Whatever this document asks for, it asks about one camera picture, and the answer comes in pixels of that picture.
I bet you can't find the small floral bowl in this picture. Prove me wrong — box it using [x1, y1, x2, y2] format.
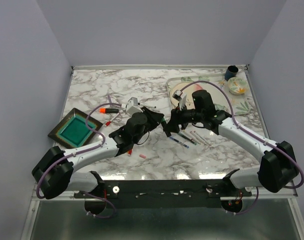
[227, 77, 248, 96]

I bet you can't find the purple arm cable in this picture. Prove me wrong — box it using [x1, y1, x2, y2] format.
[179, 80, 304, 190]
[36, 102, 125, 200]

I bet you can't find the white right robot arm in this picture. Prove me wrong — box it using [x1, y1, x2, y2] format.
[164, 90, 299, 196]

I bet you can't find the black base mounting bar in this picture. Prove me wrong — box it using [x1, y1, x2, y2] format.
[74, 178, 252, 210]

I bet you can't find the square teal black dish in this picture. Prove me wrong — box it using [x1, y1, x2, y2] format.
[48, 108, 96, 149]

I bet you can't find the yellow cap white marker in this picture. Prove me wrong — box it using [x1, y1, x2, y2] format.
[190, 131, 208, 144]

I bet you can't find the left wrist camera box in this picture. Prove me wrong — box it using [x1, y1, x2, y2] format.
[121, 97, 143, 116]

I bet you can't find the dark blue cup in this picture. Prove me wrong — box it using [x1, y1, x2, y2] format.
[224, 65, 239, 81]

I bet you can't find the teal ballpoint pen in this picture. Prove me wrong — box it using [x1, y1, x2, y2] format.
[178, 132, 197, 145]

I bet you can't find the green cap black highlighter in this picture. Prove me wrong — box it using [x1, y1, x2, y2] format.
[161, 118, 167, 132]

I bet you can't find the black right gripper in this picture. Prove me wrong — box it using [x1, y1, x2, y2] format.
[163, 102, 204, 134]

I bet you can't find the black cap white marker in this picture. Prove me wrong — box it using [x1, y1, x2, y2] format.
[138, 102, 156, 109]

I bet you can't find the orange cap black highlighter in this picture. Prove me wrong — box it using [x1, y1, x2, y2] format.
[99, 108, 119, 114]

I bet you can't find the aluminium frame rail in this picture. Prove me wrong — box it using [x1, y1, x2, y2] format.
[35, 181, 79, 200]

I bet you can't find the blue ballpoint pen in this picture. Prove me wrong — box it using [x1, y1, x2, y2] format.
[169, 136, 189, 149]

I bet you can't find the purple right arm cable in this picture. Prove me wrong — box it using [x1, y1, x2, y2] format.
[179, 80, 304, 190]

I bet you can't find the floral leaf pattern tray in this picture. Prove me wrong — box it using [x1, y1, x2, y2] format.
[166, 72, 256, 123]

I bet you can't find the cream and pink plate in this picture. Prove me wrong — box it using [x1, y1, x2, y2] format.
[170, 82, 207, 112]

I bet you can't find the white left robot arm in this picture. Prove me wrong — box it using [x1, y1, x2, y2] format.
[32, 107, 164, 200]

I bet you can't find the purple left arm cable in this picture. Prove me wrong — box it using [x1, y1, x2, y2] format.
[36, 102, 125, 200]

